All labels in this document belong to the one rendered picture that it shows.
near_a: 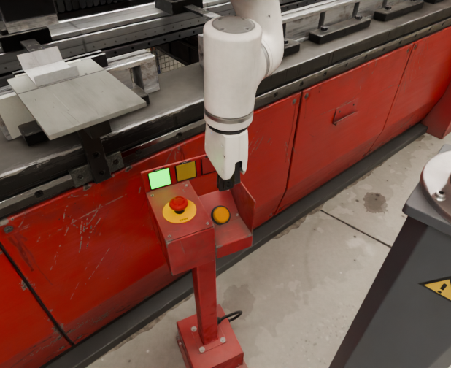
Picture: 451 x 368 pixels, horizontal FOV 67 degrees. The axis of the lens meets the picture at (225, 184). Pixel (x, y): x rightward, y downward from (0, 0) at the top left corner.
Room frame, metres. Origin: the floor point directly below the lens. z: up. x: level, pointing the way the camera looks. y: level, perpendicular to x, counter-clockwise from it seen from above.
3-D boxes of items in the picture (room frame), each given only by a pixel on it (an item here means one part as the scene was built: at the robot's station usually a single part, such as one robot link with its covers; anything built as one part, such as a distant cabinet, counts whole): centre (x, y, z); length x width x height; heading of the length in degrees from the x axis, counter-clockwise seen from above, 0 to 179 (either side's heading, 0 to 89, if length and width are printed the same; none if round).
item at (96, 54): (0.76, 0.37, 0.99); 0.20 x 0.03 x 0.03; 129
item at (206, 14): (1.18, 0.11, 1.01); 0.26 x 0.12 x 0.05; 39
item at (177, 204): (0.51, 0.10, 0.79); 0.04 x 0.04 x 0.04
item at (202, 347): (0.54, 0.06, 0.13); 0.10 x 0.10 x 0.01; 25
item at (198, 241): (0.54, 0.06, 0.75); 0.20 x 0.16 x 0.18; 115
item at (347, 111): (1.26, -0.51, 0.59); 0.15 x 0.02 x 0.07; 129
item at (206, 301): (0.54, 0.06, 0.39); 0.05 x 0.05 x 0.54; 25
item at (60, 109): (0.63, 0.30, 1.00); 0.26 x 0.18 x 0.01; 39
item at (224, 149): (0.52, 0.00, 0.95); 0.10 x 0.07 x 0.11; 24
